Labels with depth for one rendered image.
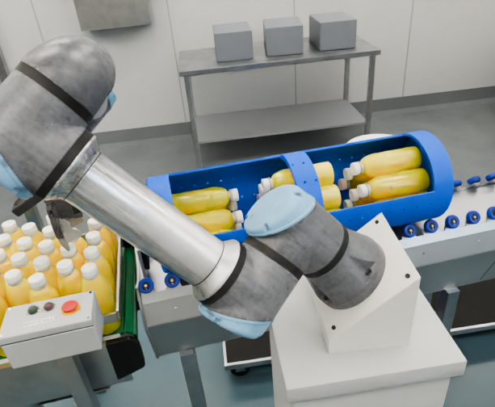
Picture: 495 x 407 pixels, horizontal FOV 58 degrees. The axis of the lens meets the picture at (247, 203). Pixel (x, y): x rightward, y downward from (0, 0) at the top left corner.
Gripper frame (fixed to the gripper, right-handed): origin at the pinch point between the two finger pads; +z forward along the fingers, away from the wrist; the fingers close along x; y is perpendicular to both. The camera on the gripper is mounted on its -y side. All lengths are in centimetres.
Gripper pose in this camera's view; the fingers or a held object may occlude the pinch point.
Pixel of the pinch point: (65, 241)
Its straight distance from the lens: 130.7
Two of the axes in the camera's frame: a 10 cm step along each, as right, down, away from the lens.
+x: -2.2, -5.0, 8.4
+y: 9.7, -1.8, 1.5
